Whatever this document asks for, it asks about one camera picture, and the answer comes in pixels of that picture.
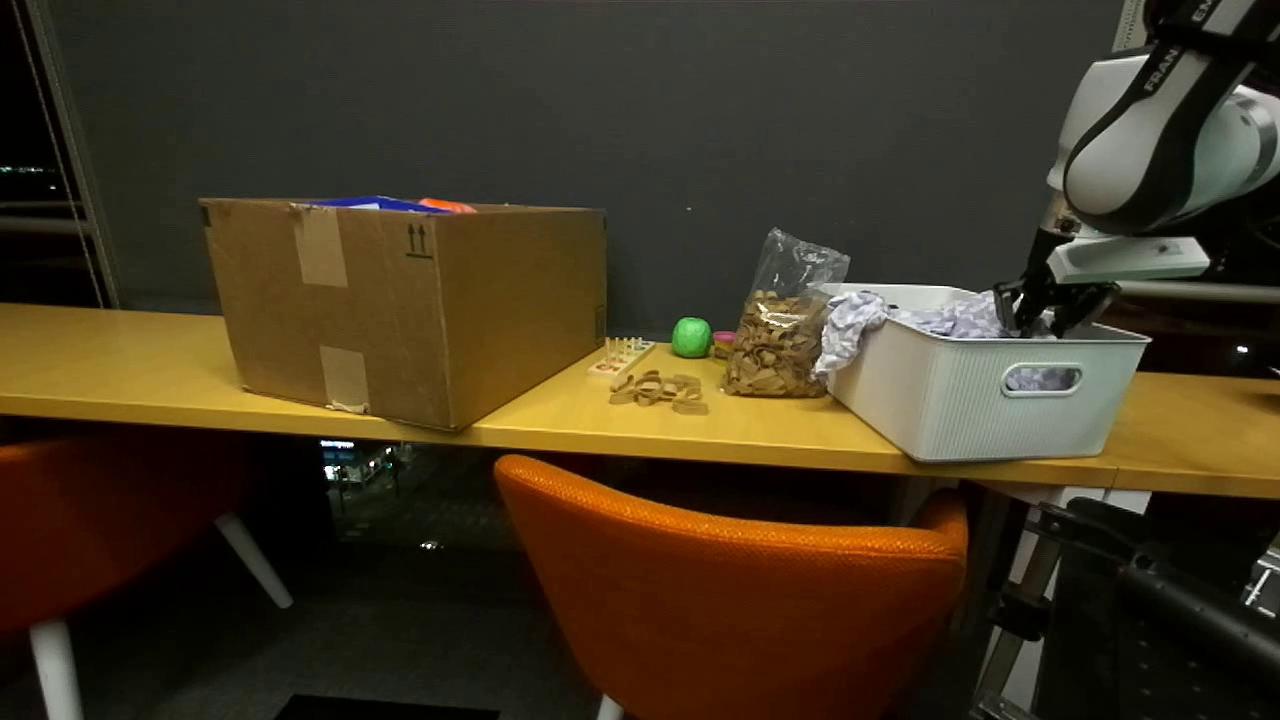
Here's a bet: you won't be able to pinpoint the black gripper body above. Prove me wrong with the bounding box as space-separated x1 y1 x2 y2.
1018 228 1125 328

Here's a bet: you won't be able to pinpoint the white plastic basket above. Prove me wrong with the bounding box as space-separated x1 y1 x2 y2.
811 279 1152 467

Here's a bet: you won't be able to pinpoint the orange chair with cloths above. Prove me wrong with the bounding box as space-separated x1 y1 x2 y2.
491 450 971 720

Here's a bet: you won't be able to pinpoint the clear plastic bag of bands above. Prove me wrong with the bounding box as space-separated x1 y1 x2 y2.
722 228 855 400

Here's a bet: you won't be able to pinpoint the black tripod stand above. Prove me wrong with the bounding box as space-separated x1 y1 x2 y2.
971 491 1280 720

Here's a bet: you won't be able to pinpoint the green ball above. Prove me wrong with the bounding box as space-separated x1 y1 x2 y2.
667 311 718 359

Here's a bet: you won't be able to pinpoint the pile of loose rubber bands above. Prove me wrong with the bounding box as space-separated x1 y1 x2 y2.
610 368 711 414

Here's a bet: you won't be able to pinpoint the small wooden pegs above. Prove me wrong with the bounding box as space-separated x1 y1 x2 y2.
591 337 665 382

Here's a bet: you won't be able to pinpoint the brown cardboard box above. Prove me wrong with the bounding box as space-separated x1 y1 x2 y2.
195 194 614 434

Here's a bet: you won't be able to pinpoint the purple white packet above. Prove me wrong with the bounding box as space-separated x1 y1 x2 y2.
296 190 431 218

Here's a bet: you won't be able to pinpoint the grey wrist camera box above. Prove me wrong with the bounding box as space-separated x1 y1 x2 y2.
1046 228 1215 282

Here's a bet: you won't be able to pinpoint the white window post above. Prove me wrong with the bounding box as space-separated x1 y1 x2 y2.
1114 0 1161 60

